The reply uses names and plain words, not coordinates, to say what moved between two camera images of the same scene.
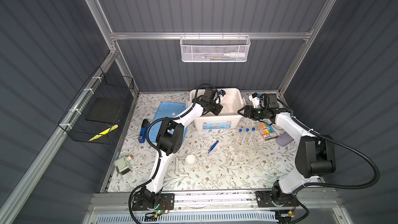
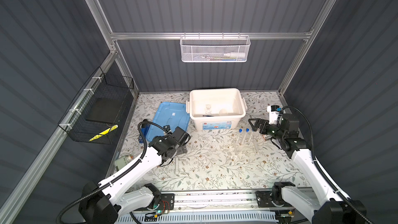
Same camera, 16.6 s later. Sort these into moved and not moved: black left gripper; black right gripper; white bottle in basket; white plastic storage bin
Moved: black right gripper; black left gripper
Not moved: white bottle in basket; white plastic storage bin
